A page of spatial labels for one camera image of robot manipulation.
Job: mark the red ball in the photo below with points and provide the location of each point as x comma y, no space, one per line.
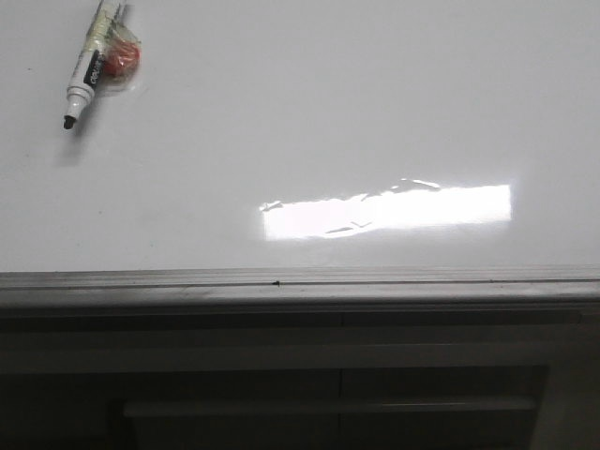
123,59

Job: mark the white black whiteboard marker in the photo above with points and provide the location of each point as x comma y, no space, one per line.
87,74

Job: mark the grey cabinet below whiteboard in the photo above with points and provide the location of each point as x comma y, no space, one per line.
513,379

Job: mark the white whiteboard with aluminium frame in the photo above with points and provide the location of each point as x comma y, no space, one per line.
305,155

